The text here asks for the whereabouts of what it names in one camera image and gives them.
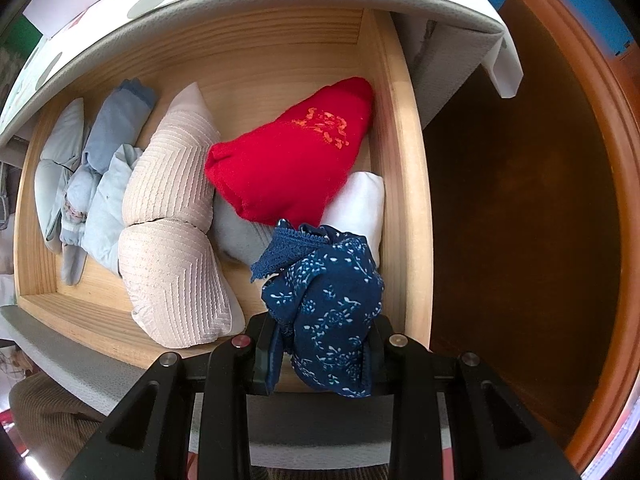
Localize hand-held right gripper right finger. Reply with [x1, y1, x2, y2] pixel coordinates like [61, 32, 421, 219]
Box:
[367, 317, 581, 480]

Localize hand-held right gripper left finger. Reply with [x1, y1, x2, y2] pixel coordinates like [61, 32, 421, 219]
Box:
[60, 312, 282, 480]

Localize navy floral underwear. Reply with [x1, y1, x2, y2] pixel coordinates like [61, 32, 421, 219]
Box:
[250, 219, 385, 398]

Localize grey underwear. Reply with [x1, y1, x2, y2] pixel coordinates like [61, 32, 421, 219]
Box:
[212, 195, 281, 266]

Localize red underwear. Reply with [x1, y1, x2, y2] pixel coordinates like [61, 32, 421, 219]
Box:
[204, 76, 376, 226]

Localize beige textured bra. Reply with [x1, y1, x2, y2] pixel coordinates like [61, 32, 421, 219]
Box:
[118, 82, 246, 350]

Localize light blue underwear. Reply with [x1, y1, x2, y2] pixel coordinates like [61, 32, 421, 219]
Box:
[82, 144, 146, 277]

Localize white patterned-waistband underwear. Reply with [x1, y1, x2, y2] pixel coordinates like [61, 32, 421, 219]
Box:
[60, 170, 101, 286]

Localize pale grey bra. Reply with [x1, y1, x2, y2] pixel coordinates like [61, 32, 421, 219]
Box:
[40, 97, 91, 256]

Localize wooden drawer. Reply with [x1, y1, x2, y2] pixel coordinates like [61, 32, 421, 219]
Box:
[0, 7, 433, 466]

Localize person's beige corduroy trousers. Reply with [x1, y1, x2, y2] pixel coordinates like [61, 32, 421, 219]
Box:
[9, 374, 108, 463]

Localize green foam wall mat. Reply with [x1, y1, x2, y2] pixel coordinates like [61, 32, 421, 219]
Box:
[0, 10, 43, 48]

